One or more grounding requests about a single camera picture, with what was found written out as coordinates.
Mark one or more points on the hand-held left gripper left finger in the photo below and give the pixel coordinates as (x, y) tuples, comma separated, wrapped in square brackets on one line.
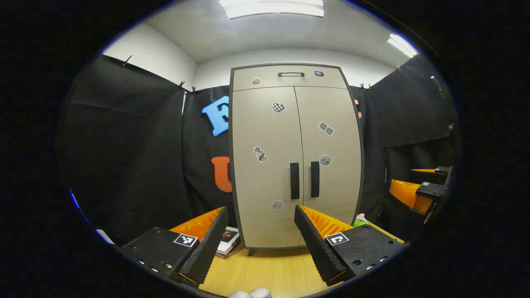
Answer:
[(209, 246)]

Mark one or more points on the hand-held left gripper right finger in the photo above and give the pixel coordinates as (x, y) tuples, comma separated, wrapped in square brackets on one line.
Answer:
[(316, 248)]

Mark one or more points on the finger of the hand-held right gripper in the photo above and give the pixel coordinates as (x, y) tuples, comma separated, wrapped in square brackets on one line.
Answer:
[(443, 169), (432, 191)]

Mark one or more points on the beige shoe cabinet door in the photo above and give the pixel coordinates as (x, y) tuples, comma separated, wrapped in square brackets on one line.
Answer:
[(341, 186), (256, 124)]

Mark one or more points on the beige double-door shoe cabinet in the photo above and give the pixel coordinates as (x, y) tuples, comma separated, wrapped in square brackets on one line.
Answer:
[(269, 78)]

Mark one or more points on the white portrait cover book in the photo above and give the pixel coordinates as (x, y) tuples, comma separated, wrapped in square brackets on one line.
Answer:
[(229, 238)]

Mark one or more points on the brown book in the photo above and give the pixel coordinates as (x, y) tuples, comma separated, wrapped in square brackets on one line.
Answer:
[(234, 251)]

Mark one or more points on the green and pink plush toy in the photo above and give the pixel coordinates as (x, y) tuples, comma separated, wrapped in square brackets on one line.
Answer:
[(359, 222)]

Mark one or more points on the white printed board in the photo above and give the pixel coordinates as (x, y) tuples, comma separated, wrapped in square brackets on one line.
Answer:
[(103, 236)]

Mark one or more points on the black backdrop cloth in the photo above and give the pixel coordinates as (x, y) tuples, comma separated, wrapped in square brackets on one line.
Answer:
[(136, 145)]

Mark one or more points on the small ceiling light panel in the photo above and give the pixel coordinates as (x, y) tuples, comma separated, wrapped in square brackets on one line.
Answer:
[(401, 44)]

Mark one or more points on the large ceiling light panel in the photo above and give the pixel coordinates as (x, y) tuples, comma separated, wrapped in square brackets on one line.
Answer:
[(273, 8)]

